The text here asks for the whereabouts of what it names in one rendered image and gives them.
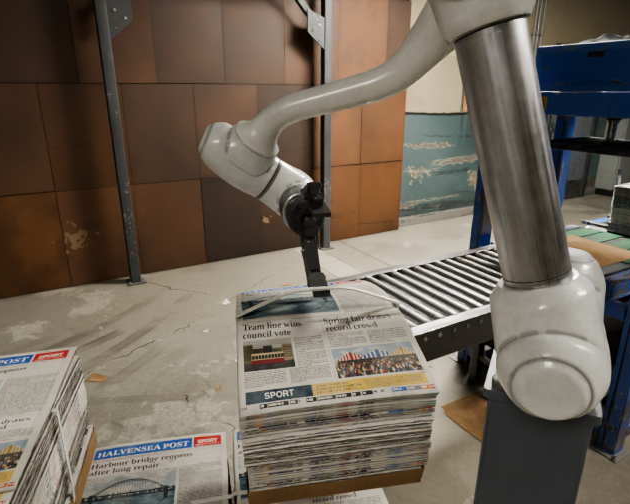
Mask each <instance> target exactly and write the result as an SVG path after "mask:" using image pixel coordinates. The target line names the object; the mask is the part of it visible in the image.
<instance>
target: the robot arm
mask: <svg viewBox="0 0 630 504"><path fill-rule="evenodd" d="M535 2H536V0H427V2H426V3H425V5H424V7H423V9H422V11H421V12H420V14H419V16H418V18H417V20H416V21H415V23H414V25H413V26H412V28H411V30H410V31H409V33H408V35H407V36H406V38H405V40H404V41H403V43H402V44H401V46H400V47H399V49H398V50H397V51H396V52H395V53H394V55H393V56H392V57H390V58H389V59H388V60H387V61H386V62H384V63H383V64H381V65H379V66H377V67H375V68H373V69H371V70H368V71H366V72H363V73H359V74H356V75H353V76H349V77H346V78H343V79H339V80H336V81H333V82H329V83H326V84H322V85H319V86H316V87H312V88H309V89H306V90H302V91H299V92H296V93H293V94H290V95H287V96H285V97H282V98H280V99H278V100H276V101H274V102H273V103H271V104H270V105H268V106H267V107H266V108H264V109H263V110H262V111H261V112H260V113H259V114H258V115H256V116H255V117H254V118H253V119H252V120H250V121H240V122H239V123H238V124H237V125H234V126H232V125H230V124H228V123H226V122H216V123H213V124H210V125H208V126H207V128H206V130H205V133H204V135H203V137H202V139H201V142H200V144H199V147H198V151H199V154H200V157H201V159H202V161H203V162H204V163H205V164H206V166H207V167H208V168H209V169H210V170H212V171H213V172H214V173H215V174H216V175H218V176H219V177H220V178H222V179H223V180H224V181H226V182H227V183H229V184H230V185H232V186H234V187H235V188H237V189H239V190H241V191H242V192H245V193H247V194H250V195H252V196H253V197H255V198H257V199H258V200H260V201H261V202H263V203H264V204H266V205H267V206H268V207H270V208H271V209H272V210H273V211H274V212H276V213H277V214H278V215H281V216H282V219H283V221H284V223H285V224H286V225H287V226H288V227H289V228H290V229H291V230H292V231H293V232H294V233H295V234H297V235H299V237H300V240H301V247H302V249H301V254H302V257H303V262H304V267H305V273H306V279H307V286H308V288H310V287H323V286H326V287H327V286H328V284H327V281H326V275H324V272H321V268H320V261H319V254H318V247H319V236H318V234H319V230H320V229H321V227H322V225H323V223H324V217H331V211H330V209H329V208H328V206H327V205H326V203H325V201H324V200H322V197H323V195H322V193H319V190H320V189H321V187H322V183H321V182H314V181H313V180H312V179H311V178H310V177H309V176H308V175H307V174H305V173H304V172H302V171H301V170H299V169H297V168H294V167H292V166H290V165H289V164H287V163H285V162H284V161H282V160H280V159H279V158H277V157H276V155H277V153H278V151H279V149H278V145H277V138H278V136H279V134H280V133H281V132H282V130H284V129H285V128H286V127H287V126H289V125H290V124H292V123H295V122H298V121H301V120H304V119H309V118H313V117H317V116H321V115H325V114H330V113H334V112H338V111H343V110H347V109H351V108H355V107H360V106H364V105H368V104H372V103H375V102H378V101H381V100H384V99H387V98H389V97H392V96H394V95H396V94H398V93H400V92H402V91H403V90H405V89H406V88H408V87H410V86H411V85H412V84H414V83H415V82H416V81H418V80H419V79H420V78H421V77H423V76H424V75H425V74H426V73H427V72H429V71H430V70H431V69H432V68H433V67H434V66H436V65H437V64H438V63H439V62H441V61H442V60H443V59H444V58H445V57H447V56H448V55H449V54H450V53H452V52H453V51H454V50H455V52H456V57H457V62H458V66H459V71H460V76H461V81H462V86H463V91H464V95H465V100H466V105H467V110H468V115H469V119H470V124H471V129H472V134H473V139H474V143H475V148H476V153H477V158H478V163H479V167H480V172H481V177H482V182H483V187H484V192H485V196H486V201H487V206H488V211H489V216H490V220H491V225H492V230H493V235H494V240H495V244H496V249H497V254H498V259H499V264H500V269H501V273H502V278H501V279H500V280H499V281H498V283H497V284H496V286H495V287H494V289H493V291H492V292H491V294H490V297H489V302H490V311H491V319H492V328H493V337H494V349H495V352H496V373H495V374H494V375H493V376H492V382H491V384H492V385H493V386H494V387H496V388H498V389H504V391H505V392H506V394H507V395H508V397H509V398H510V399H511V400H512V401H513V402H514V404H515V405H517V406H518V407H519V408H520V409H521V410H523V411H524V412H526V413H527V414H529V415H532V416H535V417H540V418H543V419H548V420H566V419H571V418H579V417H582V416H584V415H585V414H587V413H588V412H590V411H591V410H594V409H595V407H596V406H597V405H598V404H599V402H600V401H601V400H602V398H603V397H604V395H605V394H606V392H607V390H608V387H609V385H610V381H611V358H610V350H609V345H608V341H607V338H606V330H605V326H604V322H603V320H604V306H605V293H606V282H605V278H604V275H603V273H602V270H601V268H600V266H599V264H598V262H597V261H596V260H595V259H594V258H593V257H592V256H591V254H590V253H588V252H586V251H583V250H580V249H576V248H571V247H568V242H567V237H566V231H565V225H564V220H563V214H562V209H561V203H560V197H559V192H558V186H557V181H556V175H555V169H554V164H553V158H552V153H551V147H550V141H549V136H548V130H547V125H546V119H545V113H544V108H543V102H542V97H541V91H540V85H539V80H538V74H537V69H536V63H535V57H534V52H533V46H532V41H531V35H530V29H529V24H528V18H529V17H530V16H531V14H532V11H533V9H534V5H535ZM314 239H315V240H316V242H313V241H314Z"/></svg>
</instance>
